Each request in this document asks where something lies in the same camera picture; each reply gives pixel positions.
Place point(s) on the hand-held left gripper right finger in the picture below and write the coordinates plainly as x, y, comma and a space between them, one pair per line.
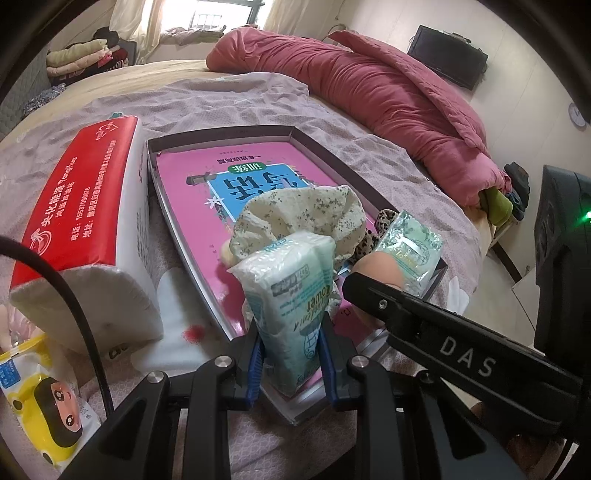
328, 369

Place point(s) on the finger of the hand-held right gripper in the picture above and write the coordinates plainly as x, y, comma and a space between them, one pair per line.
461, 355

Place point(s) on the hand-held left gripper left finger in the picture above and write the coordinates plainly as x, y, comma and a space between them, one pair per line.
255, 369

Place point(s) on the white teal tissue pack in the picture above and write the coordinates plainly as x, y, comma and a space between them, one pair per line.
288, 295

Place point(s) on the shiny green tissue pack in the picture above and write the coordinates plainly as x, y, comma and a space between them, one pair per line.
408, 251

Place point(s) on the cream floral cloth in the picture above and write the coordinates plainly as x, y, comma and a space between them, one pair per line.
300, 210

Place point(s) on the dark shallow cardboard box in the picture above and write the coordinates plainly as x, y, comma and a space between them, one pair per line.
184, 221

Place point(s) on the dark clothes heap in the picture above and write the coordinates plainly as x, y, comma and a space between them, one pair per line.
517, 189

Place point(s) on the green cloth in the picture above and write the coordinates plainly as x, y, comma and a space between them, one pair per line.
496, 207

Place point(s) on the leopard print scrunchie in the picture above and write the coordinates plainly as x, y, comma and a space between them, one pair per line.
374, 230

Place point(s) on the pink book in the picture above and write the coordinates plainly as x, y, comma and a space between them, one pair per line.
194, 198

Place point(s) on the yellow cartoon wipes pack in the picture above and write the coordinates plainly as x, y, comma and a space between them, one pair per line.
41, 401

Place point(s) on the red tissue paper pack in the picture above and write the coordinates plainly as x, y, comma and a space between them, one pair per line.
83, 221

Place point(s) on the rose pink comforter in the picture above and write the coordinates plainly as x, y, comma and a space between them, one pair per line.
369, 101

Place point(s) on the beige bed sheet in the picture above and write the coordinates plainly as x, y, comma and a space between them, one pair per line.
147, 74

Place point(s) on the clothes on window sill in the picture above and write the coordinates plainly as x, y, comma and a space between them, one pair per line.
191, 34

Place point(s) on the dark floral cloth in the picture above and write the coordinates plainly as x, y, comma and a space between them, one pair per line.
46, 99

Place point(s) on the pile of folded clothes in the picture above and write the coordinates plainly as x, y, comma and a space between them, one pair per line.
87, 57

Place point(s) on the window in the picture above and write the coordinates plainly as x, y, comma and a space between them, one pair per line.
221, 14

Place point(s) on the grey quilted headboard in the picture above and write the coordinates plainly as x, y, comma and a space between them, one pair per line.
18, 101

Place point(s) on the cream curtain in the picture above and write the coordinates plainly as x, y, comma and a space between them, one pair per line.
279, 11
147, 21

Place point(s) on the round wall clock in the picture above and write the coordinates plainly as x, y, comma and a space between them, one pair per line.
578, 115

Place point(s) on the black wall television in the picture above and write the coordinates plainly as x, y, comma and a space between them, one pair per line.
448, 55

